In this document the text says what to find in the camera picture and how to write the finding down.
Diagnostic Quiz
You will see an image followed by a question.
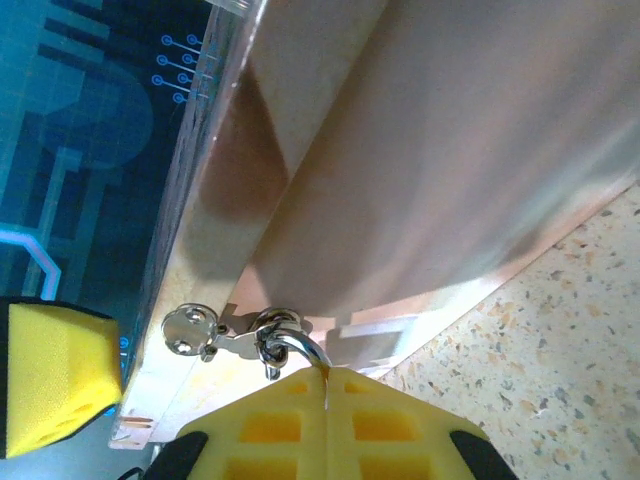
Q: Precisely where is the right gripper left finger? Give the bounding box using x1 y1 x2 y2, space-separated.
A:
148 367 330 480

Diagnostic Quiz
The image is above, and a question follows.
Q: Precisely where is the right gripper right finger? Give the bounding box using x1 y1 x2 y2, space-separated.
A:
327 367 522 480

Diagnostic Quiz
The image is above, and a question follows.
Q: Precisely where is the pink illustrated tin box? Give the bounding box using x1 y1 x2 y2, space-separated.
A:
107 0 640 451

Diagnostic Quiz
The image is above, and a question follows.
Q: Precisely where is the silver metal hasp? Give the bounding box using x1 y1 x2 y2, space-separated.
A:
160 301 307 364

